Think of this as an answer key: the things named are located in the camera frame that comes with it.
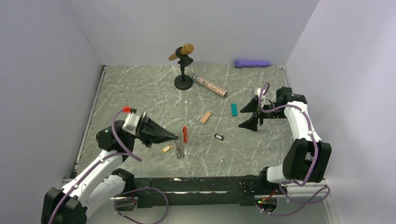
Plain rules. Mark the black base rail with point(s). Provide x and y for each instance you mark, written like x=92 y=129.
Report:
x=182 y=191

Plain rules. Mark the gold microphone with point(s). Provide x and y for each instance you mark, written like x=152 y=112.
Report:
x=181 y=51

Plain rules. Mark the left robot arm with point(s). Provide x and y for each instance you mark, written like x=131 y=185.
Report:
x=102 y=179

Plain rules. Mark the red handled key holder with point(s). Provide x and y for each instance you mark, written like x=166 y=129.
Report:
x=181 y=143

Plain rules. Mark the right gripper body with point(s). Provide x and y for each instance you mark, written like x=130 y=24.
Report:
x=272 y=115

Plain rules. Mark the glitter silver microphone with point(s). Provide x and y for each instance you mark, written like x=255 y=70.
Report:
x=209 y=85

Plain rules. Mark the black key tag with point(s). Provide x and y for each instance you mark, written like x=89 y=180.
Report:
x=218 y=136

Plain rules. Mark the yellow key tag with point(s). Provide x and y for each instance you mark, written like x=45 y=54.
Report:
x=166 y=148

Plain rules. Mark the small wooden block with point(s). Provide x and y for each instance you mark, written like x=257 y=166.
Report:
x=205 y=118

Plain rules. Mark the black microphone stand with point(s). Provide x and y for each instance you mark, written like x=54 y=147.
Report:
x=183 y=82

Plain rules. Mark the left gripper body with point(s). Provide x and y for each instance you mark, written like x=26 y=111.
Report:
x=139 y=126

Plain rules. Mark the teal block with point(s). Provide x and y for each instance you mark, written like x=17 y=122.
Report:
x=234 y=110

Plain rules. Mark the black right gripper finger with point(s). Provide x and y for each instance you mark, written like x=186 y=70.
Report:
x=251 y=124
x=251 y=107

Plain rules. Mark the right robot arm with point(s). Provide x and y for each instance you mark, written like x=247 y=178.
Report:
x=307 y=158

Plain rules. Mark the purple microphone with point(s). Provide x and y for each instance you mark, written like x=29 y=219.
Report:
x=250 y=63

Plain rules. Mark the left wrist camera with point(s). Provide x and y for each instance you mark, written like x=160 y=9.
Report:
x=131 y=123

